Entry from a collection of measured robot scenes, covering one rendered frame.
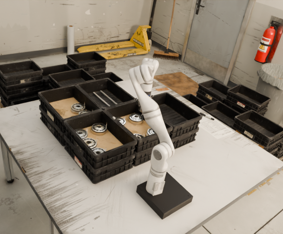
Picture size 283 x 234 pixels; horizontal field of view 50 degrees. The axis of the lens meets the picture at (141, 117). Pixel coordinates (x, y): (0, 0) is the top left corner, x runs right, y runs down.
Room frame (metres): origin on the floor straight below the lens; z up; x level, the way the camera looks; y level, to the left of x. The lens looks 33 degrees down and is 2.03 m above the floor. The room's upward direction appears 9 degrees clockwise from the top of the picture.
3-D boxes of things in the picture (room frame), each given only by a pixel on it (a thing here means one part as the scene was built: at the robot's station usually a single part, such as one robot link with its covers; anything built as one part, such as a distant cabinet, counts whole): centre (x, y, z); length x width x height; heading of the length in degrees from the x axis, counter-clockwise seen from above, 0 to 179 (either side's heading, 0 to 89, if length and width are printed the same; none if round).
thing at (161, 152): (1.25, -0.14, 1.00); 0.09 x 0.09 x 0.17; 51
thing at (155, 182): (1.25, -0.14, 0.84); 0.09 x 0.09 x 0.17; 32
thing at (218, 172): (1.79, 0.03, 0.35); 1.60 x 1.60 x 0.70; 43
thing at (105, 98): (1.99, 0.29, 0.87); 0.40 x 0.30 x 0.11; 43
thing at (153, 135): (1.70, 0.02, 0.92); 0.40 x 0.30 x 0.02; 43
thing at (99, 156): (1.50, 0.24, 0.92); 0.40 x 0.30 x 0.02; 43
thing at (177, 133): (1.91, -0.20, 0.87); 0.40 x 0.30 x 0.11; 43
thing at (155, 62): (1.72, -0.01, 1.27); 0.09 x 0.07 x 0.15; 83
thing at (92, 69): (3.37, 0.76, 0.37); 0.40 x 0.30 x 0.45; 133
